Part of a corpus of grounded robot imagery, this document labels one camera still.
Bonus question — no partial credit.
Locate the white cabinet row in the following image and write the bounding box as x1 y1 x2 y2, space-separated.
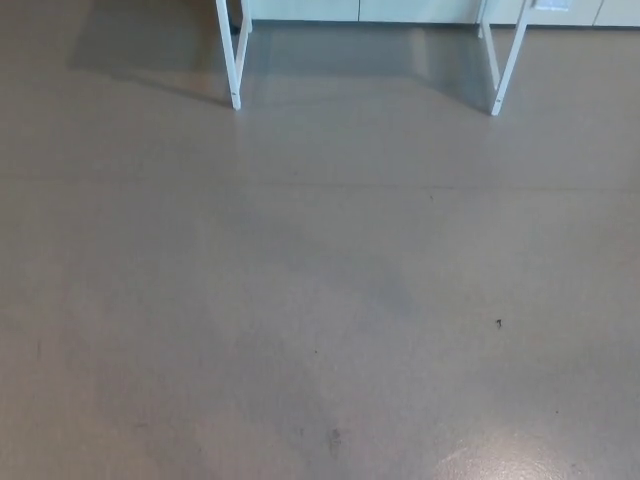
248 0 640 28

